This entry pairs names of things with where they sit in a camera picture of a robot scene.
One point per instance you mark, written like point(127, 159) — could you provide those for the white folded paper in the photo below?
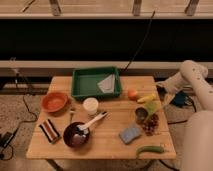
point(107, 85)

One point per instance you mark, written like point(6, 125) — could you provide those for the bunch of red grapes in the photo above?
point(151, 125)

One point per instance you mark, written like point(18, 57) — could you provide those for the white plastic cup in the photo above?
point(91, 105)

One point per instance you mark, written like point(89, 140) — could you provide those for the yellow banana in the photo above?
point(146, 98)

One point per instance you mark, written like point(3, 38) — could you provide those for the dark purple bowl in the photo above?
point(74, 137)

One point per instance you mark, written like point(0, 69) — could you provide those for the green cucumber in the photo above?
point(154, 149)

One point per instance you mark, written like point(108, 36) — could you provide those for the blue sponge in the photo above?
point(129, 134)

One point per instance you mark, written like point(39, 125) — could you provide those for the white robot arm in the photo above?
point(197, 153)

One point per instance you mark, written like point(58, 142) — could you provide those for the blue object beside table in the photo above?
point(179, 99)

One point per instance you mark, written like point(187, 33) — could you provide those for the metal can green label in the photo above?
point(143, 114)

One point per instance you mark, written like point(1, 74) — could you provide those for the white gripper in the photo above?
point(172, 85)

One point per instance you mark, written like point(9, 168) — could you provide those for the orange bowl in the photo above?
point(54, 102)

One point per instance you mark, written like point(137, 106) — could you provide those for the metal fork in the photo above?
point(71, 112)

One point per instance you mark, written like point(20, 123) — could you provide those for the green plastic tray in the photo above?
point(85, 83)

